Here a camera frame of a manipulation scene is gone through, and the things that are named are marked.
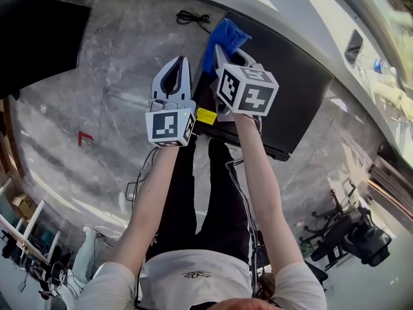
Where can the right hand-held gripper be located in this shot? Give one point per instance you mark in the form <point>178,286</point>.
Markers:
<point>251,99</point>

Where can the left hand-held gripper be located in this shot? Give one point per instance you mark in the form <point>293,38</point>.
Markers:
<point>167,124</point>

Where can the blue cloth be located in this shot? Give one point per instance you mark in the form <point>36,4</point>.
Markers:
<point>222,37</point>

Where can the person's right forearm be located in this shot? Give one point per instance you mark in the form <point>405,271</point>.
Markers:
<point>267,189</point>

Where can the person's left forearm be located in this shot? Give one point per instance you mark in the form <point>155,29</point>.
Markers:
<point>151,199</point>

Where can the yellow warning sticker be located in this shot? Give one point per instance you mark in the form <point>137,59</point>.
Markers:
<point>206,115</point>

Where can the black smartphone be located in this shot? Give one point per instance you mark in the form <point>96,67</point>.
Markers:
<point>354,45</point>

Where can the black striped trousers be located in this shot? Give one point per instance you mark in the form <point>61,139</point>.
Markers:
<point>222,205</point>

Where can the tall black cabinet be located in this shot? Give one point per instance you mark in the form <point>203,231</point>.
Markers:
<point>38,44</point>

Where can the clear water bottle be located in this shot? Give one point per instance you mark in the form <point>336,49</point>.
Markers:
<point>380,66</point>

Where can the cream cloth bag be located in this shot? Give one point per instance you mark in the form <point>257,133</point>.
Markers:
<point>390,94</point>

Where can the wooden steps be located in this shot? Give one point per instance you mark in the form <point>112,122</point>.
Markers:
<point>9,147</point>

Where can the cardboard box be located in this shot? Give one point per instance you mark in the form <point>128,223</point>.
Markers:
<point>26,205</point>

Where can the leaning wooden boards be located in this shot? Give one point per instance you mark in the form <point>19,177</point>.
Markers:
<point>390,186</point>

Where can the small green box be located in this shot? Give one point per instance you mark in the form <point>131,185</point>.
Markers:
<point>308,249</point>

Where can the white T-shirt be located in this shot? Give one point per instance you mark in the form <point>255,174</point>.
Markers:
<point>167,286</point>

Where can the white table frame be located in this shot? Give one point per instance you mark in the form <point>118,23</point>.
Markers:
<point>34,220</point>

